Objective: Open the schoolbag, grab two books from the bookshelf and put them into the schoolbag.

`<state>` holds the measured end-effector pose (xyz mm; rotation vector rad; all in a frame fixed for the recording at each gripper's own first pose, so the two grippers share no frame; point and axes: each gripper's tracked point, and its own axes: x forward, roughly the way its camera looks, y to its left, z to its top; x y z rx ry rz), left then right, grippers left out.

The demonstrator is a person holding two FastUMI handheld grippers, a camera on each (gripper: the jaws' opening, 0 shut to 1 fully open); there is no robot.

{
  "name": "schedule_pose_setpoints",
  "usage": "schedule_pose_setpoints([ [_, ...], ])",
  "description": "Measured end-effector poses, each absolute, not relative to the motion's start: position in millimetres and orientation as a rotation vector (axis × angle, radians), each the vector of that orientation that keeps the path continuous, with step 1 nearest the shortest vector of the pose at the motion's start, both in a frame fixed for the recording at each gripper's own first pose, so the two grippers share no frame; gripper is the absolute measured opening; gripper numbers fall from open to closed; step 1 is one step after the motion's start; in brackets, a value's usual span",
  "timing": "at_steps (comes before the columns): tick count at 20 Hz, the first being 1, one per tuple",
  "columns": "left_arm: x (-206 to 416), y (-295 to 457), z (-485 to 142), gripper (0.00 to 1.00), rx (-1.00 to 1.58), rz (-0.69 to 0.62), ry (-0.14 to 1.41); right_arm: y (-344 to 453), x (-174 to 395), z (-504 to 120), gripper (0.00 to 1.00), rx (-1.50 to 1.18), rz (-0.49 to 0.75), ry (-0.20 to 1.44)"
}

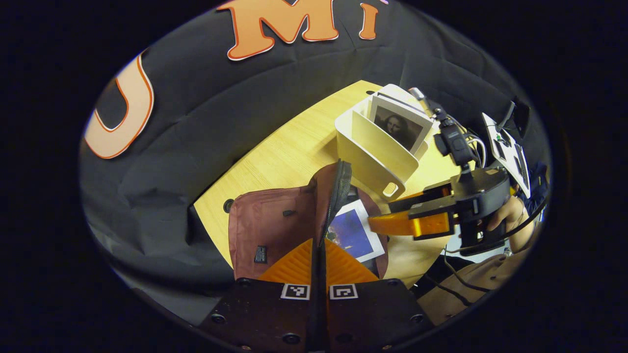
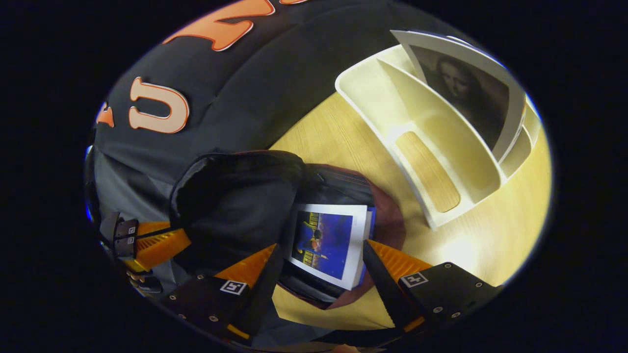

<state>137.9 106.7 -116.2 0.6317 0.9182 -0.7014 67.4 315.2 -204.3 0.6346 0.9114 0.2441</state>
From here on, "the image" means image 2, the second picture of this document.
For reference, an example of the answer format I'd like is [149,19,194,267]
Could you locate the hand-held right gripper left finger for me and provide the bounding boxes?
[162,244,278,344]

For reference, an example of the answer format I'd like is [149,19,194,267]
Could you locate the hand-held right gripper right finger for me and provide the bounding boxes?
[362,239,506,334]

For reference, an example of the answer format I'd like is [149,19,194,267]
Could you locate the blue spine book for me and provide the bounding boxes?
[285,203,377,291]

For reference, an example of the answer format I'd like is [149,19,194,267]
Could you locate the white bookshelf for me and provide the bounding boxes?
[335,29,540,231]

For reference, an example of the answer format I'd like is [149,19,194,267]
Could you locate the grey portrait cover book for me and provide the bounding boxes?
[391,29,528,163]

